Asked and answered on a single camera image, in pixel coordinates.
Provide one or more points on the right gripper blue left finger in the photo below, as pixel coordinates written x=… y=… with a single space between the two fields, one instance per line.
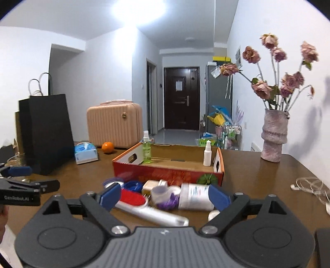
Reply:
x=98 y=207

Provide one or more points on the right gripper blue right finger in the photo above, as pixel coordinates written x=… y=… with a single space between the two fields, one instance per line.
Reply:
x=231 y=209

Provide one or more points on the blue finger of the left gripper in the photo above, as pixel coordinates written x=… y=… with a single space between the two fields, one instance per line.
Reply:
x=15 y=171
x=45 y=186

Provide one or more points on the small white round lid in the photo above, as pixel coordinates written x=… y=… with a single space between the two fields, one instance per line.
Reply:
x=213 y=214

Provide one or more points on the dark blue ribbed cap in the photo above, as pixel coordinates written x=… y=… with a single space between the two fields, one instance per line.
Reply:
x=134 y=186

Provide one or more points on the large white labelled jar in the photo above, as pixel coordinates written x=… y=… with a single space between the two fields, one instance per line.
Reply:
x=195 y=197

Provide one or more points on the cream wall plug charger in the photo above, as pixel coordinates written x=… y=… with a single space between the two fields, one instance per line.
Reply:
x=150 y=184

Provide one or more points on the white tape roll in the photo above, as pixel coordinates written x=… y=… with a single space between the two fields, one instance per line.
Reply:
x=160 y=194

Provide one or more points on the small white spray bottle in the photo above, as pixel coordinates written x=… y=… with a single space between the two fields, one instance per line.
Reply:
x=207 y=154

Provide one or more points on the green spray bottle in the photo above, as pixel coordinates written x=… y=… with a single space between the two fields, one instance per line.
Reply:
x=147 y=158

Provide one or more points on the blue rimmed round mirror lid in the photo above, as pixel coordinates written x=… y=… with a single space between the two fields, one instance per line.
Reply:
x=109 y=182

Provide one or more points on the purple ribbed cap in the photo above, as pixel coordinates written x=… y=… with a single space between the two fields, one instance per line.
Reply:
x=170 y=204

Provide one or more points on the black paper bag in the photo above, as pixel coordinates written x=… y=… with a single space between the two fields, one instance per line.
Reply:
x=46 y=132

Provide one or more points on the orange fruit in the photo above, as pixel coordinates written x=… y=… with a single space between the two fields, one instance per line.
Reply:
x=107 y=147

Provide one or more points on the blue tissue box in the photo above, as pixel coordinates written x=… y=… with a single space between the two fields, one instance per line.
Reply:
x=85 y=152

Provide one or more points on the red cardboard box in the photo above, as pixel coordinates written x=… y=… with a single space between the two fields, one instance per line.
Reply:
x=175 y=164

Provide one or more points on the pink ribbed suitcase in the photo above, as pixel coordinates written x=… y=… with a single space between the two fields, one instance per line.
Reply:
x=117 y=121

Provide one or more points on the pink textured vase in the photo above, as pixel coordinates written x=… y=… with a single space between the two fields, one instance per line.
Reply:
x=274 y=133

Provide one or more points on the yellow watering can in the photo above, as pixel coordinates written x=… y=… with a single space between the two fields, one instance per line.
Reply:
x=218 y=120

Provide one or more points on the black smartphone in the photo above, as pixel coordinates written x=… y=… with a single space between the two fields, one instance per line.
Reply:
x=322 y=237

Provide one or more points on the grey refrigerator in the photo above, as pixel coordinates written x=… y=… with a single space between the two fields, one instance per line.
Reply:
x=216 y=93

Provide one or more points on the dried pink roses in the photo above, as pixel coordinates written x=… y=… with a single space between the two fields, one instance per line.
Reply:
x=283 y=94

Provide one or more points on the dark brown entrance door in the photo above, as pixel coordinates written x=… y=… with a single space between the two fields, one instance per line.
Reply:
x=182 y=98

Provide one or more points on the wire storage rack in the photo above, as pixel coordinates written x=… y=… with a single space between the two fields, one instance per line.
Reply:
x=231 y=137

